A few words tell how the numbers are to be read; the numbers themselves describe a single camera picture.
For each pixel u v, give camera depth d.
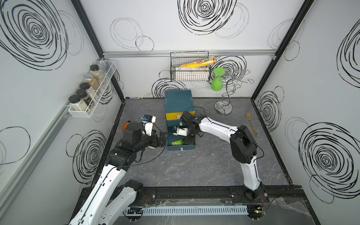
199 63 0.87
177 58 0.94
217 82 0.97
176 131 0.81
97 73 0.75
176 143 0.92
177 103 0.87
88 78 0.68
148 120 0.60
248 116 1.08
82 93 0.63
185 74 0.87
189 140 0.80
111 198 0.44
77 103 0.61
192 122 0.69
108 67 0.96
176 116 0.84
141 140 0.57
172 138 0.89
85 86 0.67
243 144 0.52
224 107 1.12
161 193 0.76
